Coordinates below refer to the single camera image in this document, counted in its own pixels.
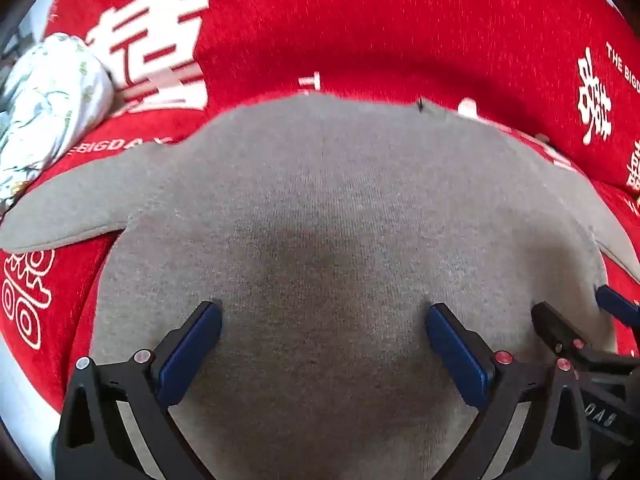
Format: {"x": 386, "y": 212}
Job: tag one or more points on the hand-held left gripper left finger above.
{"x": 195, "y": 350}

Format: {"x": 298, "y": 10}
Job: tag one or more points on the white floral cloth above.
{"x": 45, "y": 105}

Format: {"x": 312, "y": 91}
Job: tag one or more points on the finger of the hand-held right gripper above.
{"x": 552, "y": 322}
{"x": 617, "y": 305}

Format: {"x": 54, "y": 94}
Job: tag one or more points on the red printed blanket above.
{"x": 375, "y": 25}

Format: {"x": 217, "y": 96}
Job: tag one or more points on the grey knit sweater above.
{"x": 320, "y": 200}

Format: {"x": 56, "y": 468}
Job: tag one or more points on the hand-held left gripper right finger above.
{"x": 457, "y": 355}

